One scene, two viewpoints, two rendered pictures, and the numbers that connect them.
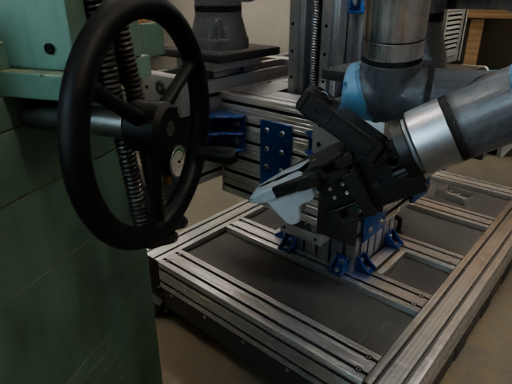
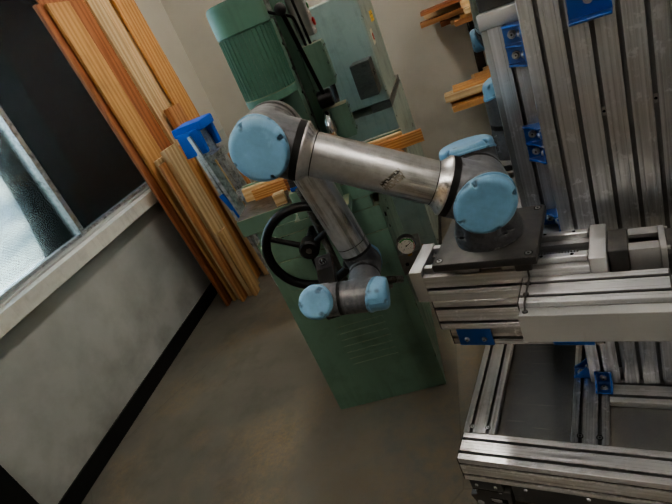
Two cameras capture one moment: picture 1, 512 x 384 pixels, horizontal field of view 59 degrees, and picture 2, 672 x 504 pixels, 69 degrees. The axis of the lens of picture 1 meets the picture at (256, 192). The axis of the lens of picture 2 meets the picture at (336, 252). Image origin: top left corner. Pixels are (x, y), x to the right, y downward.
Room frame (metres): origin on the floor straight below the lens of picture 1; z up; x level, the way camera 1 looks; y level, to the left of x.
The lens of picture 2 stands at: (0.45, -1.22, 1.39)
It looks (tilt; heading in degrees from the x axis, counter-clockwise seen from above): 25 degrees down; 85
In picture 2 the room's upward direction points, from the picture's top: 24 degrees counter-clockwise
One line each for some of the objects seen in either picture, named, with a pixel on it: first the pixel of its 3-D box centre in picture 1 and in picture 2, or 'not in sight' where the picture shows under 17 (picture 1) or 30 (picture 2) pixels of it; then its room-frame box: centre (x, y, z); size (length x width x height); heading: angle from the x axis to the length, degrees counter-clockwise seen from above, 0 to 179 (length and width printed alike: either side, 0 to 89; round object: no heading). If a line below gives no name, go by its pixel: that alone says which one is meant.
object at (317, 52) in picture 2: not in sight; (319, 64); (0.83, 0.60, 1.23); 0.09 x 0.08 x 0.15; 71
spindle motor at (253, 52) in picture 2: not in sight; (253, 52); (0.62, 0.44, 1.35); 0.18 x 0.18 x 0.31
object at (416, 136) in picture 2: not in sight; (335, 165); (0.71, 0.41, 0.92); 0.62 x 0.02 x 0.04; 161
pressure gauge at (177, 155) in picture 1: (171, 164); (406, 245); (0.79, 0.16, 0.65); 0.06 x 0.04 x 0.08; 161
